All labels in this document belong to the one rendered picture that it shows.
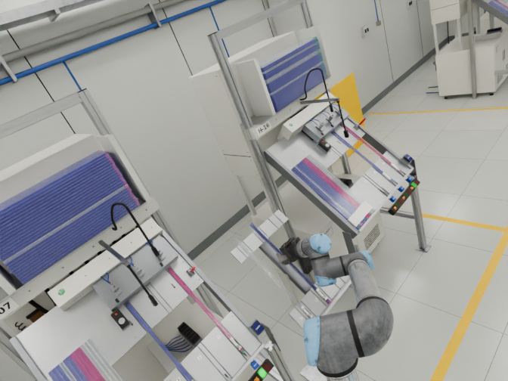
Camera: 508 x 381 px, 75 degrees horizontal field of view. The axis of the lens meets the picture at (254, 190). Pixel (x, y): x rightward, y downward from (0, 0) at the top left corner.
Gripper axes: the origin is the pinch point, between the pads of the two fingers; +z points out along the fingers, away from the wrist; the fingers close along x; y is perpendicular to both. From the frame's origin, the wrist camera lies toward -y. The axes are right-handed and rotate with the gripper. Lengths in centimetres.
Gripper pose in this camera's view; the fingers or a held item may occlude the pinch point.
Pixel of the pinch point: (285, 258)
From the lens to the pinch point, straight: 158.6
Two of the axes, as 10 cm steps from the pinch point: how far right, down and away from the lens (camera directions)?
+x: -6.9, 5.5, -4.8
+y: -6.3, -7.8, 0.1
